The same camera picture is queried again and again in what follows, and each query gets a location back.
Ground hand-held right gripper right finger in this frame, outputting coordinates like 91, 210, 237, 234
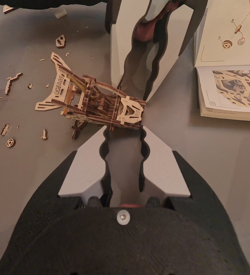
139, 125, 191, 207

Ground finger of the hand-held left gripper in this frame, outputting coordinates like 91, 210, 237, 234
143, 6, 196, 101
110, 0, 149, 89

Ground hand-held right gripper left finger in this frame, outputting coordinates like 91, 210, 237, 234
58, 125, 113, 208

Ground wooden mechanical model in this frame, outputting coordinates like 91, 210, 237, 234
35, 52, 147, 140

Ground person's left hand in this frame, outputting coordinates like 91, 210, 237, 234
136, 13, 165, 42

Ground open instruction booklet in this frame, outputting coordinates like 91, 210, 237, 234
194, 0, 250, 123

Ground small shield-shaped wooden plate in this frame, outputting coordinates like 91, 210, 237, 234
55, 34, 67, 48

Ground grey paper scrap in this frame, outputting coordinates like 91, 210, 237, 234
53, 9, 68, 19

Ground zigzag wooden piece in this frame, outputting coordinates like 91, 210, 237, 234
8, 72, 23, 83

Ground small wooden frame piece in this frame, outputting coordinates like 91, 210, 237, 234
3, 4, 18, 14

